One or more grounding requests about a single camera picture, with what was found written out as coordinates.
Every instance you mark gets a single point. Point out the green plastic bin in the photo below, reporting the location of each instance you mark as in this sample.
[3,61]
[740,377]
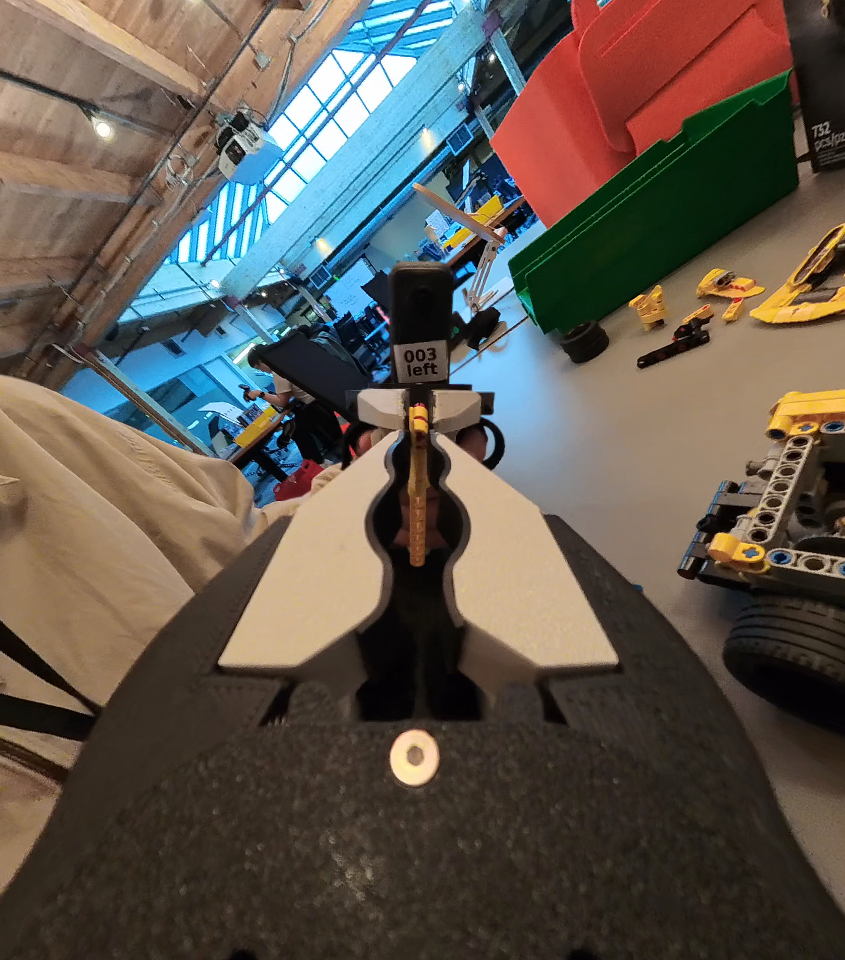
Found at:
[648,225]

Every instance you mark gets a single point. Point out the person's left hand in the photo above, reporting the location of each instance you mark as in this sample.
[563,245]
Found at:
[468,447]

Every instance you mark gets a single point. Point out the black toy beam piece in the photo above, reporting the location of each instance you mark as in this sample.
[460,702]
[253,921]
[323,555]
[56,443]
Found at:
[675,342]

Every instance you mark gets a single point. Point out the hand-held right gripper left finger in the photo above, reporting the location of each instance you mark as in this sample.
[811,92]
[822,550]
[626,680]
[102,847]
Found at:
[318,593]

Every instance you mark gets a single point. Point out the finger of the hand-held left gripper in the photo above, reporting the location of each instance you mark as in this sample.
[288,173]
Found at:
[453,413]
[382,413]

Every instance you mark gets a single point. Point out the orange bag-shaped storage box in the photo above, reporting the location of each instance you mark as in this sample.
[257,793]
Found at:
[633,90]

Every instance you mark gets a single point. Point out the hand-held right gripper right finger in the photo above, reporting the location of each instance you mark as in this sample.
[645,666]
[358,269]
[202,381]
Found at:
[535,593]

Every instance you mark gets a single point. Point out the long yellow toy beam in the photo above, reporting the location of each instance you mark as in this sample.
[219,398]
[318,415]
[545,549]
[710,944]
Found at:
[417,495]

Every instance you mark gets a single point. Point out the yellow toy car hood panel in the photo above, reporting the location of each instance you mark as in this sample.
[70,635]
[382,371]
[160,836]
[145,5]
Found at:
[835,278]

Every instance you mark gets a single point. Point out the small yellow toy piece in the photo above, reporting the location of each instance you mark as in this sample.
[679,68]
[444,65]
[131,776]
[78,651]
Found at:
[726,285]
[648,308]

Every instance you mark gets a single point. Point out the yellow toy car chassis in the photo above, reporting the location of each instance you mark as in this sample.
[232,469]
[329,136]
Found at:
[828,510]

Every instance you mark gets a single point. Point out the grey desk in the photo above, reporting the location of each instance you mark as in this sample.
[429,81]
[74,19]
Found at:
[618,435]

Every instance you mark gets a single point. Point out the black toy wheel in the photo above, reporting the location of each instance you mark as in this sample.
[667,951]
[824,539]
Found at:
[586,342]

